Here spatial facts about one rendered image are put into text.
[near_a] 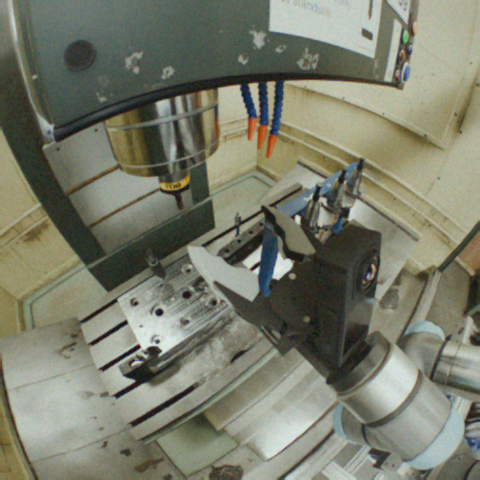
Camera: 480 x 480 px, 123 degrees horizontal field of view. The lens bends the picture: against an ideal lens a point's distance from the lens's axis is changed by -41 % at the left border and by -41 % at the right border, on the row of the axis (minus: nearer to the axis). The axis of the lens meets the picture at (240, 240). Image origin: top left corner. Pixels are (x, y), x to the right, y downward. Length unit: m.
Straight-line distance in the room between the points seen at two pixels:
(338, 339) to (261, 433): 0.74
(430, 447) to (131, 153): 0.43
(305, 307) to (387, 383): 0.10
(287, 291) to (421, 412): 0.17
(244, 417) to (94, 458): 0.61
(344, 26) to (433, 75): 0.93
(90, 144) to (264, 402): 1.01
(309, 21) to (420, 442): 0.33
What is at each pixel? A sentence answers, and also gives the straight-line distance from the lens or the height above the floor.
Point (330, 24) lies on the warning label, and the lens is 0.18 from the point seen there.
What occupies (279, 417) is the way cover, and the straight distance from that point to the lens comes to 0.85.
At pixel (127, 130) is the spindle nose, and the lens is 0.26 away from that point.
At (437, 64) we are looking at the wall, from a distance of 1.12.
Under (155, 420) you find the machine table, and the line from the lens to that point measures 0.71.
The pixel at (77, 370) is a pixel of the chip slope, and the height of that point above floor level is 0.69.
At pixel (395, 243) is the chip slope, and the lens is 1.27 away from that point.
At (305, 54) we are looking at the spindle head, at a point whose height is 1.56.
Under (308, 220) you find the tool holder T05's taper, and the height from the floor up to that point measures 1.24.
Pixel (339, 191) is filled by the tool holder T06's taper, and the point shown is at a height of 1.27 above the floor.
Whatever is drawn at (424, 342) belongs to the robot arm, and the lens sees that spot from 0.38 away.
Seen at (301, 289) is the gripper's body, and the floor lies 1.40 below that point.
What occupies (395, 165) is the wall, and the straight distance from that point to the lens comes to 1.20.
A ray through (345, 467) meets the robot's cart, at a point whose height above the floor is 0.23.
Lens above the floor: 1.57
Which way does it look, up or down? 49 degrees down
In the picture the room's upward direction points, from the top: straight up
